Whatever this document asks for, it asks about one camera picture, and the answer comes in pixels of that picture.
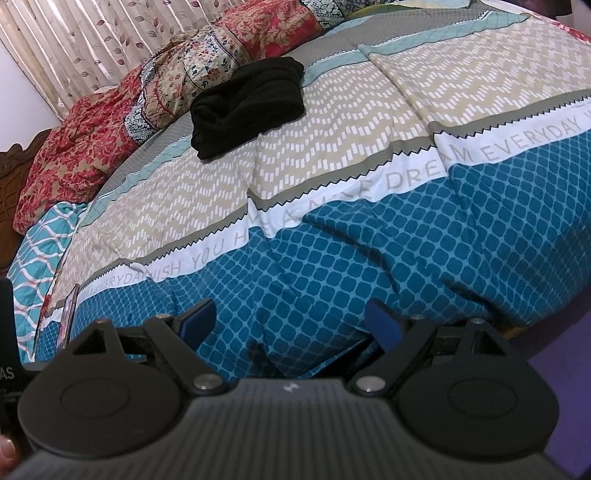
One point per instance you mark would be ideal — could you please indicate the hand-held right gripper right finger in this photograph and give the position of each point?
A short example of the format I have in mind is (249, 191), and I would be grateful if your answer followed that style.
(383, 325)

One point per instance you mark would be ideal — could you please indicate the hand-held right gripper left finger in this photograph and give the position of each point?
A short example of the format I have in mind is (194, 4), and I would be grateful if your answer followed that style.
(199, 318)

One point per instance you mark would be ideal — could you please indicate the black pants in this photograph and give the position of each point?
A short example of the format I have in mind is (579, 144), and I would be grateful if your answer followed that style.
(249, 106)

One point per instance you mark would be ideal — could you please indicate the person's left hand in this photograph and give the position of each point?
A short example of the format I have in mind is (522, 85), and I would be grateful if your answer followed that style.
(7, 450)

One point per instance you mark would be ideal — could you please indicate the smartphone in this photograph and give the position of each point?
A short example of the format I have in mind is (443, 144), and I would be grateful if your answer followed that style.
(68, 318)

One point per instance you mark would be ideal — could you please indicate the teal wave pattern bedsheet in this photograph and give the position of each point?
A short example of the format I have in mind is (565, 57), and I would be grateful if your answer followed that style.
(41, 249)

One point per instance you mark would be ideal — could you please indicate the patterned bed comforter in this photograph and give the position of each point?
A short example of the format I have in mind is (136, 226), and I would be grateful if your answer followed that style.
(351, 184)

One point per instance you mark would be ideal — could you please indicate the purple mat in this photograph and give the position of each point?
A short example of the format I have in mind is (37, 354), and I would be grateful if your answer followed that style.
(558, 406)

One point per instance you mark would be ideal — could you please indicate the wooden headboard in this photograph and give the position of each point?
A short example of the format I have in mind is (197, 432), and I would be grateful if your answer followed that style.
(18, 166)

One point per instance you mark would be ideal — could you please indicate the leaf print curtain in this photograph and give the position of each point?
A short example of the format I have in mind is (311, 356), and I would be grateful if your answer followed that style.
(92, 41)

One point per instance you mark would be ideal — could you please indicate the white floral bedsheet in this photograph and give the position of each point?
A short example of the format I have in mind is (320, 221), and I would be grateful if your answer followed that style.
(579, 34)

